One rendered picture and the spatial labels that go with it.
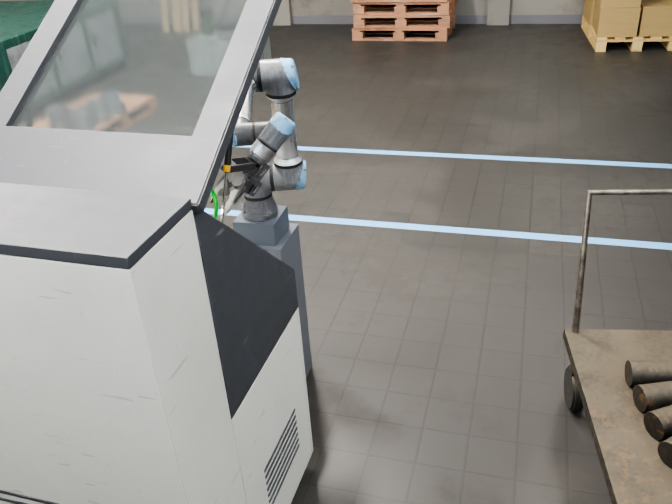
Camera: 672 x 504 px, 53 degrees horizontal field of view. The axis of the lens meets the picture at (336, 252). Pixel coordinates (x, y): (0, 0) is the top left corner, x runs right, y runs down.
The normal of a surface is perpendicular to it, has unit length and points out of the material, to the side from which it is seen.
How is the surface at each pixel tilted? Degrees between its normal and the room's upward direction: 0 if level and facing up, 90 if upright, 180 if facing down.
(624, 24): 90
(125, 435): 90
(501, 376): 0
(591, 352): 0
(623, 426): 0
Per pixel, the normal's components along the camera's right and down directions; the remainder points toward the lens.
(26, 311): -0.29, 0.50
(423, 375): -0.06, -0.86
